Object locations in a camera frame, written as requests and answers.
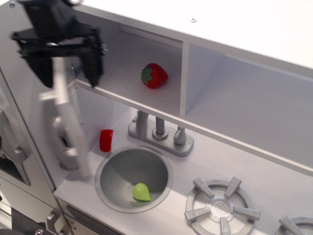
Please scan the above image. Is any grey toy telephone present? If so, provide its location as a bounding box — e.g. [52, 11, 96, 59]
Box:
[51, 116, 79, 171]

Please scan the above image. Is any red toy strawberry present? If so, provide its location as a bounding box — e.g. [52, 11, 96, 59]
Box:
[141, 63, 169, 89]

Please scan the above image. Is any green toy pear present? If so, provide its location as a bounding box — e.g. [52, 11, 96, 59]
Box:
[132, 183, 151, 201]

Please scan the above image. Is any grey fridge door handle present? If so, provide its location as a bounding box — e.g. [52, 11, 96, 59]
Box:
[0, 110, 30, 164]

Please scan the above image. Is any grey round sink bowl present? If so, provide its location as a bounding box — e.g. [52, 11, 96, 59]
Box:
[95, 145, 173, 213]

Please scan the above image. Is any grey oven handle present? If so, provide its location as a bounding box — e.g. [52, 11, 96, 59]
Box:
[46, 212, 64, 233]

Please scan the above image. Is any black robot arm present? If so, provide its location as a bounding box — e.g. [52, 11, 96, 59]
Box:
[11, 0, 105, 88]

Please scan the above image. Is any grey toy faucet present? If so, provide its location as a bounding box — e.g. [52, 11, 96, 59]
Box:
[128, 110, 194, 157]

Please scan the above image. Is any red toy cup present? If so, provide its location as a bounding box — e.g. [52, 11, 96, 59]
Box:
[99, 129, 114, 152]

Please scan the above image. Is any white microwave door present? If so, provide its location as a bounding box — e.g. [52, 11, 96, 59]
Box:
[39, 57, 89, 178]

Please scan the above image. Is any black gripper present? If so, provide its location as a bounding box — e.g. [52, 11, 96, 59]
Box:
[11, 0, 106, 88]

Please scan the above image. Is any white toy kitchen cabinet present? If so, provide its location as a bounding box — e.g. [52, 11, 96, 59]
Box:
[0, 0, 313, 235]

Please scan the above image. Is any grey stove burner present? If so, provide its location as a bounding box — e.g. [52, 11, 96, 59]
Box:
[184, 177, 261, 235]
[275, 215, 313, 235]

